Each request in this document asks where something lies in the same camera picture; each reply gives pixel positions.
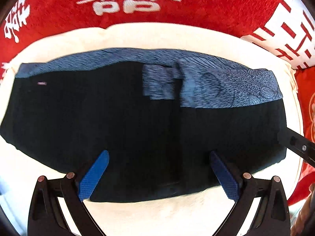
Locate black blue patterned pants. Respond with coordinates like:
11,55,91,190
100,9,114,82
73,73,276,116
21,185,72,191
1,48,286,202

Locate red white character cushion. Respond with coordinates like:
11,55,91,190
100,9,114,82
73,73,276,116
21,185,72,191
1,0,280,76

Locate red white block pillow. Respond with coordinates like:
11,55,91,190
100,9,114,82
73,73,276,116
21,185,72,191
241,0,314,69

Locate red gold floral pillow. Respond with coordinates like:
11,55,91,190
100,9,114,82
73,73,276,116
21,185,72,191
286,67,315,236

